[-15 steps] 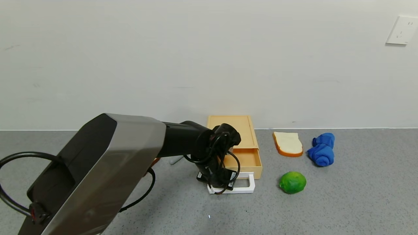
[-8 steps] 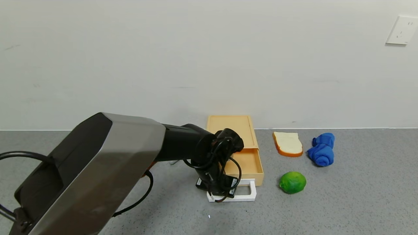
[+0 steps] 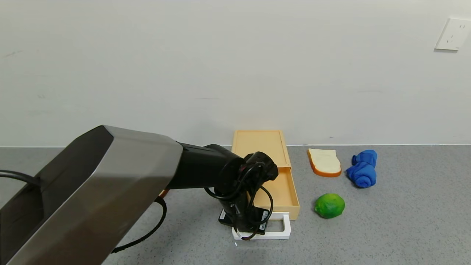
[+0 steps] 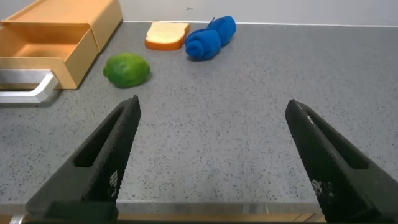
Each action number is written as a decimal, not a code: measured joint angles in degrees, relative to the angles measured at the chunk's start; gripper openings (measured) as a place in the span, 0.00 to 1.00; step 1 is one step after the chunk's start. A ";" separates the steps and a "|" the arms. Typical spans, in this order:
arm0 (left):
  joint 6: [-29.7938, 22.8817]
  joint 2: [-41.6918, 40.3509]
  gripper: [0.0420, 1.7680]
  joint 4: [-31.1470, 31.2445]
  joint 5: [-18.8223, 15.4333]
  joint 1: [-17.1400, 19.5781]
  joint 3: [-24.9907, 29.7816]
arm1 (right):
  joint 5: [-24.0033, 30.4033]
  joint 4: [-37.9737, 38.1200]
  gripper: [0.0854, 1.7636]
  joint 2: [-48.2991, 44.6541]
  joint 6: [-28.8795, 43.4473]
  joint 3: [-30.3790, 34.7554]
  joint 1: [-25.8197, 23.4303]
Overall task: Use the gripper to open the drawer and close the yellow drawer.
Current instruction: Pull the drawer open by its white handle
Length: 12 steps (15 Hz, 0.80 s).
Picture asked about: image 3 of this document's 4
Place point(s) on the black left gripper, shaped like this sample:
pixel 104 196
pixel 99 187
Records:
pixel 244 221

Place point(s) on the left robot arm silver black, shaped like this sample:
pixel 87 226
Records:
pixel 110 184

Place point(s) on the white bread slice orange crust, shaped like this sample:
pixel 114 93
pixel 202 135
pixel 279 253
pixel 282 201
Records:
pixel 325 162

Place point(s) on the white wall socket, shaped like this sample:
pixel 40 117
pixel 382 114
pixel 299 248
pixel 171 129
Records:
pixel 453 34

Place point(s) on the green lime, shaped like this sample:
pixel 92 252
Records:
pixel 330 206

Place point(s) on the blue rolled towel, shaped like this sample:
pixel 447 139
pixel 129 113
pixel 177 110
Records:
pixel 362 171

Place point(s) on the brown crust toast slice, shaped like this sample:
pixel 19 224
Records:
pixel 164 193

